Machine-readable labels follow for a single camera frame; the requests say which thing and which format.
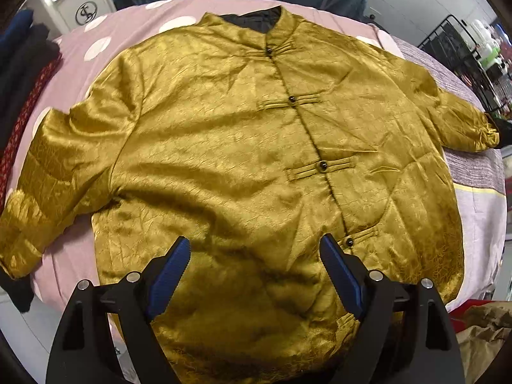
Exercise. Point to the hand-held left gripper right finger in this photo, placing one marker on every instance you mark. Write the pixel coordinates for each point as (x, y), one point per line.
(340, 276)

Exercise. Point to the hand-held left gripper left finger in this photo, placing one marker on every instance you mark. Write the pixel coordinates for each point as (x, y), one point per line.
(170, 276)

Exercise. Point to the gold satin jacket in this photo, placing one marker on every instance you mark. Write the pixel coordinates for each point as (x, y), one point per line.
(216, 152)

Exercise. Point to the red fabric item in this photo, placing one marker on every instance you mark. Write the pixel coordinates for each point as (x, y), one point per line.
(480, 303)

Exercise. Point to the small black cloth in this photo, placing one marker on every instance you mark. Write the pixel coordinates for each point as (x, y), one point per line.
(18, 294)

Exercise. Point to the beige crumpled cloth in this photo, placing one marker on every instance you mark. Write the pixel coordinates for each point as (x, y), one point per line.
(484, 340)

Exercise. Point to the grey striped bedsheet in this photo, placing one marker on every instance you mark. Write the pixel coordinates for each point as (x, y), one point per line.
(476, 176)

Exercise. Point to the black folded garment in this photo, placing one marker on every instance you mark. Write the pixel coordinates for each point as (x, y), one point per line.
(24, 72)

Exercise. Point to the black metal rack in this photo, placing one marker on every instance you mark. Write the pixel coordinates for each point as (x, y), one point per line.
(448, 44)

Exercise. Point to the green plastic container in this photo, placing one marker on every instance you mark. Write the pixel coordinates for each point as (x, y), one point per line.
(491, 56)

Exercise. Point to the pink polka dot blanket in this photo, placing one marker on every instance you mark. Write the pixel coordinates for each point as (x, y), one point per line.
(80, 24)

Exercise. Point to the white plastic jug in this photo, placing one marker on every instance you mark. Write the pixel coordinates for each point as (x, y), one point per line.
(483, 34)

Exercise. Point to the white wheeled machine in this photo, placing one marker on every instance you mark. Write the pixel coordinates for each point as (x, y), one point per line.
(80, 8)

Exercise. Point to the navy folded garment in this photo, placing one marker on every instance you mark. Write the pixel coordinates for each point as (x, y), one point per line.
(18, 28)

